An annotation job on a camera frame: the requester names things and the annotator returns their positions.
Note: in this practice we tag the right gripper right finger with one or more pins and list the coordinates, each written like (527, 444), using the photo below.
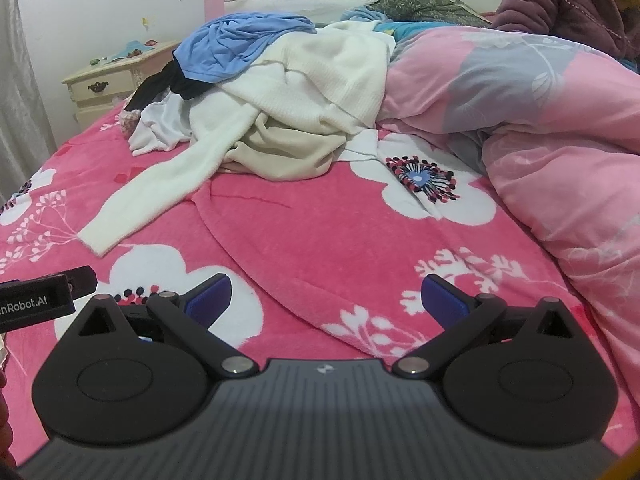
(523, 375)

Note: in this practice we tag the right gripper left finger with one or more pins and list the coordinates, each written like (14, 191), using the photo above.
(130, 374)

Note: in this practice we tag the light blue t-shirt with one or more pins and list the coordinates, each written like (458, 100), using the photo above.
(223, 48)

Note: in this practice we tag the grey curtain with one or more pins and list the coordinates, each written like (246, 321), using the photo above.
(26, 136)

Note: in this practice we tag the pink floral bed blanket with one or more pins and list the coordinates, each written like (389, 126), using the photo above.
(328, 268)

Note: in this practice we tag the white shirt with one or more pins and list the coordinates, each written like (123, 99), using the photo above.
(162, 126)

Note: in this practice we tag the cream nightstand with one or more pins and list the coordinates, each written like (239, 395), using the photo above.
(96, 90)

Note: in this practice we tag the pink grey quilt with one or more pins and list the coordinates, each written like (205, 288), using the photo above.
(554, 125)

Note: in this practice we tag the beige garment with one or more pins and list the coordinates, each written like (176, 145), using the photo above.
(277, 152)

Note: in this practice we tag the black garment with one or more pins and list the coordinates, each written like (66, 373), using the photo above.
(171, 78)

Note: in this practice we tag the white knit sweater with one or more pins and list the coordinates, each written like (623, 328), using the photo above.
(330, 81)

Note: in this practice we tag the person in purple jacket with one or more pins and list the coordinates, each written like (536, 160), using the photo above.
(610, 26)

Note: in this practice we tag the green patterned pillow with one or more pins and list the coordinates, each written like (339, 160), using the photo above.
(449, 11)

